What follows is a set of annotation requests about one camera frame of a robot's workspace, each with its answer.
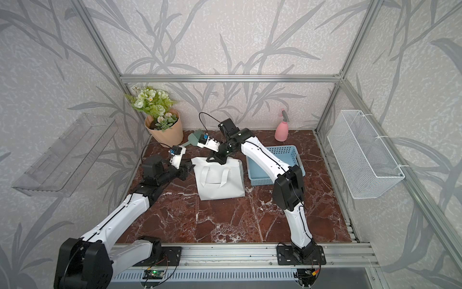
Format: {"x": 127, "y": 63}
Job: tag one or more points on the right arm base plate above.
{"x": 291, "y": 255}

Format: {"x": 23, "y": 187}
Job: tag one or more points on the pink spray bottle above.
{"x": 282, "y": 131}

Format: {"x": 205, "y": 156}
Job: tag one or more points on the peach flower pot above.
{"x": 171, "y": 136}

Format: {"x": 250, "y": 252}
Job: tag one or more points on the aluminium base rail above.
{"x": 265, "y": 255}

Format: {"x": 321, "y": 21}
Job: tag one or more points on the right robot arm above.
{"x": 288, "y": 190}

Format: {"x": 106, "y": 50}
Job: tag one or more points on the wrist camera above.
{"x": 206, "y": 141}
{"x": 177, "y": 152}

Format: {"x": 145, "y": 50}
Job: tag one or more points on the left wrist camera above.
{"x": 177, "y": 152}

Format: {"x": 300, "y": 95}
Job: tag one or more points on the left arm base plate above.
{"x": 169, "y": 256}

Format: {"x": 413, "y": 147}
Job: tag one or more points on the left green circuit board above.
{"x": 154, "y": 274}

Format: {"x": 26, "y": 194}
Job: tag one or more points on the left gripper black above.
{"x": 183, "y": 172}

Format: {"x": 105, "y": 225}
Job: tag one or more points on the green white artificial plant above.
{"x": 155, "y": 103}

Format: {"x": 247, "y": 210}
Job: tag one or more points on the aluminium frame crossbar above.
{"x": 229, "y": 78}

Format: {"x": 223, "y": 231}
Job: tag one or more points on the clear plastic wall shelf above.
{"x": 60, "y": 170}

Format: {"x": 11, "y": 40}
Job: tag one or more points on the right circuit board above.
{"x": 306, "y": 277}

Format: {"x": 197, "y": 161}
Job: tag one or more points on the white insulated delivery bag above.
{"x": 215, "y": 181}

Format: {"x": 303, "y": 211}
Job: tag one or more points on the white wire mesh basket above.
{"x": 366, "y": 163}

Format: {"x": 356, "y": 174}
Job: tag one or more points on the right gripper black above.
{"x": 215, "y": 158}

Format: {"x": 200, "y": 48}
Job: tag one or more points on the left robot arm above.
{"x": 90, "y": 262}

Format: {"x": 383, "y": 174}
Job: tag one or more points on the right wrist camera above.
{"x": 206, "y": 141}

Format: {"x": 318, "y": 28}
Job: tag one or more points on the green hand brush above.
{"x": 193, "y": 138}

